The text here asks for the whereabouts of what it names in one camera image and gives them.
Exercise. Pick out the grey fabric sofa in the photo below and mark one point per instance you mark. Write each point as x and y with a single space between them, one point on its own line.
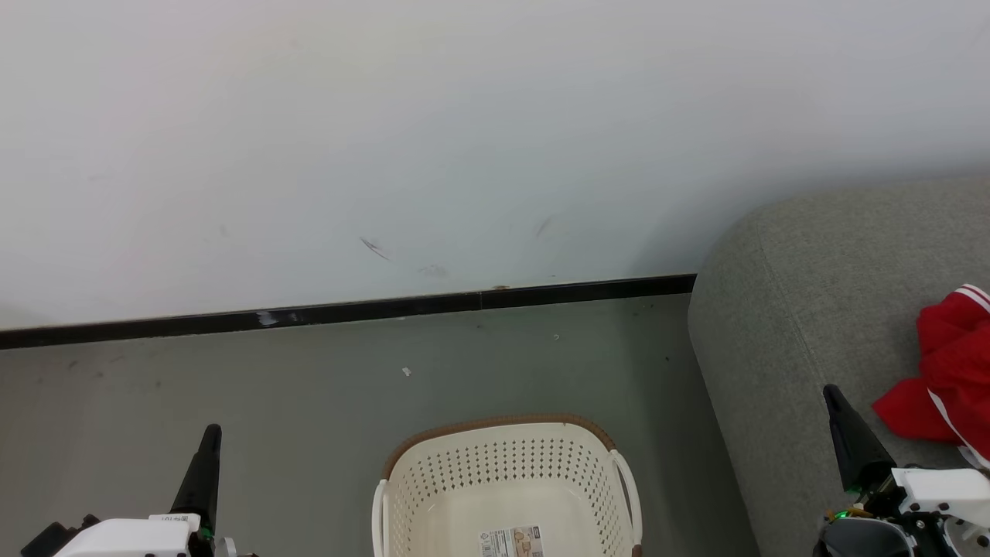
820 309

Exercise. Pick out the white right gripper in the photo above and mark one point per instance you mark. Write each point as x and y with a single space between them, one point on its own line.
943 489

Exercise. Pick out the printed basket label sticker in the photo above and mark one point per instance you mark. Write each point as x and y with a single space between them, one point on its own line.
510 543

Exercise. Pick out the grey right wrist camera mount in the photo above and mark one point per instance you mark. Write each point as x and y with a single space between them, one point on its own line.
866 540

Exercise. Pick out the red shorts with striped hem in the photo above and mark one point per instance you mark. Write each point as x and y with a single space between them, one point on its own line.
955 340

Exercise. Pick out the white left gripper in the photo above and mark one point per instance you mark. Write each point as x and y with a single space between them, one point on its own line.
131 538

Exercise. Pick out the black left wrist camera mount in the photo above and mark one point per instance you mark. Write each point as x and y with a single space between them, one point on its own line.
48 543

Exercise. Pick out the red garment with white stripe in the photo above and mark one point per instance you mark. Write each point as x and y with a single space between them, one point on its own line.
909 410

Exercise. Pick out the cream perforated laundry basket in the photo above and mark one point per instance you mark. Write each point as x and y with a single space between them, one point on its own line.
503 480

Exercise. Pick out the black baseboard strip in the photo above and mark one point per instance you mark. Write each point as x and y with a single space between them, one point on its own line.
348 311

